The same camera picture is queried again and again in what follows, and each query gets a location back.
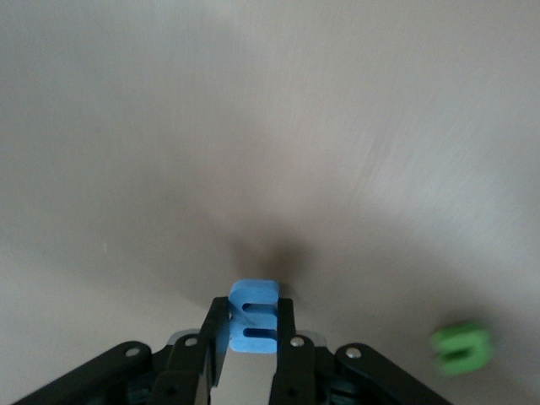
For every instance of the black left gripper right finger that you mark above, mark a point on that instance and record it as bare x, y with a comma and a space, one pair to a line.
304, 371

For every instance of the brown table mat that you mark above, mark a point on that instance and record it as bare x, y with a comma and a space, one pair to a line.
270, 126

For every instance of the green letter n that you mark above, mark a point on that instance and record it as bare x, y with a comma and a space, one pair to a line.
460, 333

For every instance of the blue letter m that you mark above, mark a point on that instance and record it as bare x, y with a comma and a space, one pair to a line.
253, 291

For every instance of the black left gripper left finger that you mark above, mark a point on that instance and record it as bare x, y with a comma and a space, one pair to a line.
181, 371

